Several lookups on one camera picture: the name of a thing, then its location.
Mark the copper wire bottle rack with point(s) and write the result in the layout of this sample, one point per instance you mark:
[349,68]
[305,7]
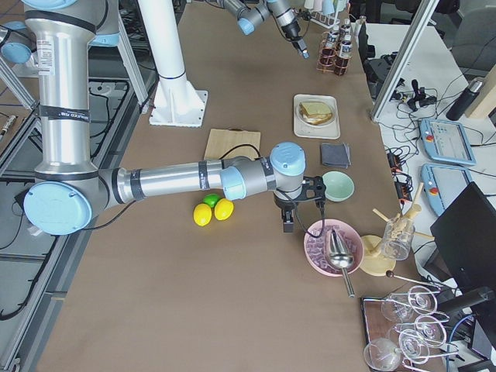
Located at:
[327,64]

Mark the steel scoop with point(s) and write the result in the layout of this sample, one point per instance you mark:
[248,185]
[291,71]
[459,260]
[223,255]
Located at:
[341,259]

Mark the bread sandwich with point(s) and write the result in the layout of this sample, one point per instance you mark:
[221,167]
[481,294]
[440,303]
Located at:
[315,111]

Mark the mint green bowl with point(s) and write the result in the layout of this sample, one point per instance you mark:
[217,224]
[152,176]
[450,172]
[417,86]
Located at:
[338,186]

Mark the yellow lemon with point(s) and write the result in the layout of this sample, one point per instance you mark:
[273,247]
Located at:
[202,214]
[223,209]

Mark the green lime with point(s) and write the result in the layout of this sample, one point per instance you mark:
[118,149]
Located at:
[211,199]

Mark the cream rabbit tray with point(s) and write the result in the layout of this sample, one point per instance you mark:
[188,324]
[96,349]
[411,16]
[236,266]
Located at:
[327,130]

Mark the clear ice cubes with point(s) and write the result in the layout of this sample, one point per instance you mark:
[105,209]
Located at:
[317,248]

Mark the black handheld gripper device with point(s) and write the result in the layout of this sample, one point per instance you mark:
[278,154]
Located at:
[419,99]

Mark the wine glass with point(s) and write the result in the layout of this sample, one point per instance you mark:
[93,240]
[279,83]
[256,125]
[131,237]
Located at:
[429,328]
[413,346]
[382,355]
[402,307]

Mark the black laptop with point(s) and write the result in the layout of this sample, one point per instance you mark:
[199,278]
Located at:
[465,238]

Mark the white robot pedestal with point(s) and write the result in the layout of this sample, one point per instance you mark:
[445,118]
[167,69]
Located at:
[176,102]

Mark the dark drink bottle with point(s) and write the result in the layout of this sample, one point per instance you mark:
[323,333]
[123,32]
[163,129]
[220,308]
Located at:
[345,29]
[343,55]
[330,44]

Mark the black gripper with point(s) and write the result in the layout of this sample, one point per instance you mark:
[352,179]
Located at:
[291,29]
[284,204]

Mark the blue cup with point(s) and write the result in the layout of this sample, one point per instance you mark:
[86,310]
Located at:
[327,7]

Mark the wooden cutting board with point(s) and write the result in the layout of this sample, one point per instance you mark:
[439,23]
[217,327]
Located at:
[238,142]

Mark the clear glass jar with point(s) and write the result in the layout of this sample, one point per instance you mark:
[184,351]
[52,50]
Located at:
[397,239]

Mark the pink bowl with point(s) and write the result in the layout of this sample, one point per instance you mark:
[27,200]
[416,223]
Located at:
[329,267]

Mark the white wire cup rack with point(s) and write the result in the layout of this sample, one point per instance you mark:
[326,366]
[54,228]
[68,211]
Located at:
[326,21]

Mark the blue teach pendant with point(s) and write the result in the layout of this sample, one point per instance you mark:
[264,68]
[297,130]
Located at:
[446,141]
[443,184]

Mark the black water bottle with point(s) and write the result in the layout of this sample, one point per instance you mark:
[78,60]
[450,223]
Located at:
[468,95]

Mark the pink cup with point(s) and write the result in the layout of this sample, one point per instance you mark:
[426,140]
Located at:
[317,5]

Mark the wooden mug tree stand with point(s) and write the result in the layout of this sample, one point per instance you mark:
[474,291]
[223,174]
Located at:
[374,262]

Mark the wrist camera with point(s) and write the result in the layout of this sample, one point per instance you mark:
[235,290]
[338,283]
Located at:
[313,190]

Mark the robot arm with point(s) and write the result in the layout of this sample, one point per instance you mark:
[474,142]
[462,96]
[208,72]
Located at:
[248,19]
[69,190]

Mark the grey folded cloth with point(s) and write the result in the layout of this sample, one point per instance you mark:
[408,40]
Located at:
[335,155]

